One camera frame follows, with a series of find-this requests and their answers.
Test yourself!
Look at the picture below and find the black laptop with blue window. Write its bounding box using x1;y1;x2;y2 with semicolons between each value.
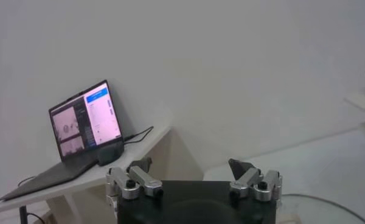
0;79;125;202

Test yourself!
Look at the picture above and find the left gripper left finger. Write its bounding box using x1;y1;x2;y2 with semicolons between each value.
105;156;164;200

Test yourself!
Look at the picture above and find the white side desk with mouse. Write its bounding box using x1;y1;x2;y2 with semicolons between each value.
0;123;204;224

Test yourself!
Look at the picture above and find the black laptop charger cable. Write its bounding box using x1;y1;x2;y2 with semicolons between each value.
123;126;155;145

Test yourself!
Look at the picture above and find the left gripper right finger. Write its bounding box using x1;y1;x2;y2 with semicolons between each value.
228;158;283;202

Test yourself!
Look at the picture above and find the black computer mouse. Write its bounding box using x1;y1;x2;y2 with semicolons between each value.
97;142;125;167

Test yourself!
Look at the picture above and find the round glass pot lid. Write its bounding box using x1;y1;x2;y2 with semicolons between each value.
276;193;365;224

